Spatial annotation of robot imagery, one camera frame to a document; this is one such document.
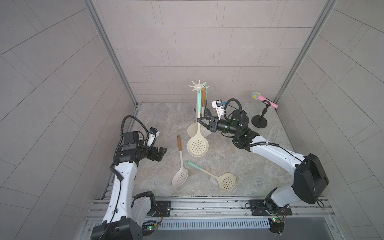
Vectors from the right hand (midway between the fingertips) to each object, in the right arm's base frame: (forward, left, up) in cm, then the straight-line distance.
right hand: (199, 122), depth 68 cm
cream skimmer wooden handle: (-14, +12, -29) cm, 34 cm away
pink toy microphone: (+26, -38, -9) cm, 47 cm away
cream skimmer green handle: (-9, +1, -7) cm, 11 cm away
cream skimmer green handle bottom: (-18, -13, -29) cm, 37 cm away
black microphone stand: (+20, -43, -29) cm, 55 cm away
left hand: (-1, +22, -15) cm, 26 cm away
